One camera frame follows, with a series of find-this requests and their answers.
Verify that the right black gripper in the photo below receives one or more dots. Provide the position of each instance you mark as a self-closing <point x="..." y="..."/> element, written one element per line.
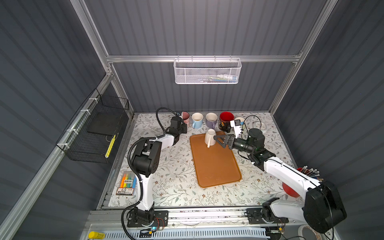
<point x="229" y="140"/>

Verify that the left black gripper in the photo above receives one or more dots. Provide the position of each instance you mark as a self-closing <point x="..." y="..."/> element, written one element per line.
<point x="183" y="127"/>

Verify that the pink mug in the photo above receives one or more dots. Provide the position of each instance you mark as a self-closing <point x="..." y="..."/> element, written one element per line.
<point x="186" y="117"/>

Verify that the black mug red inside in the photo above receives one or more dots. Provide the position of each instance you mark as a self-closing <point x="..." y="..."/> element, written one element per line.
<point x="225" y="121"/>

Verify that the light blue mug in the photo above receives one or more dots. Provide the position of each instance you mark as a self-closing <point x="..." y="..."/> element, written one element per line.
<point x="197" y="120"/>

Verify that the light green mug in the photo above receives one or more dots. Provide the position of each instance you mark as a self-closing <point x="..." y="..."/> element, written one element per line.
<point x="240" y="120"/>

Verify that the purple mug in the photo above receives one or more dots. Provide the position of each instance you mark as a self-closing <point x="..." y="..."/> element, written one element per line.
<point x="211" y="120"/>

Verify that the orange plastic tray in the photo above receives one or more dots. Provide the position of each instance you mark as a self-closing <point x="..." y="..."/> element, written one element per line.
<point x="215" y="165"/>

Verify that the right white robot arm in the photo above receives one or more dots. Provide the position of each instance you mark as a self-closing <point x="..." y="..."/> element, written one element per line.
<point x="322" y="207"/>

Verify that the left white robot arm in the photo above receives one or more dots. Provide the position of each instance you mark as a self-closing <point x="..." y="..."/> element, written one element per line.
<point x="143" y="160"/>

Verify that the white mug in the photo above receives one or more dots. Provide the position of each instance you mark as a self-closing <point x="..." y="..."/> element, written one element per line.
<point x="209" y="138"/>

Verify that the highlighter marker pack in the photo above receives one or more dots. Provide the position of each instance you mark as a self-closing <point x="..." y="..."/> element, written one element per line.
<point x="127" y="184"/>

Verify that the yellow ruler in basket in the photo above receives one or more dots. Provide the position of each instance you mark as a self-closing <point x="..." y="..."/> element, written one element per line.
<point x="110" y="147"/>

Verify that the red pencil cup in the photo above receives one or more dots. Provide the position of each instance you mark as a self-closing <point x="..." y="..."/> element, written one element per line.
<point x="298" y="181"/>

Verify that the tape roll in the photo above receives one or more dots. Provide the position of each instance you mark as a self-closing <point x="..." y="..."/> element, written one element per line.
<point x="308" y="233"/>

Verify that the yellow marker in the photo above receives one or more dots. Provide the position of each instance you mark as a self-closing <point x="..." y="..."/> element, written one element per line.
<point x="96" y="235"/>

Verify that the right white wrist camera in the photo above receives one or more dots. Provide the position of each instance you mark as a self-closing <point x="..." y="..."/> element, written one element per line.
<point x="237" y="128"/>

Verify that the white wire basket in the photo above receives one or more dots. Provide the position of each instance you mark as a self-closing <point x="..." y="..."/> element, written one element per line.
<point x="207" y="71"/>

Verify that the black wire basket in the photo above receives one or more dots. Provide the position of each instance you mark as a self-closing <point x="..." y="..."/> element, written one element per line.
<point x="88" y="139"/>

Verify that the white ribbed cable duct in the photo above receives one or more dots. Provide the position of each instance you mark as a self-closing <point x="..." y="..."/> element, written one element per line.
<point x="203" y="233"/>

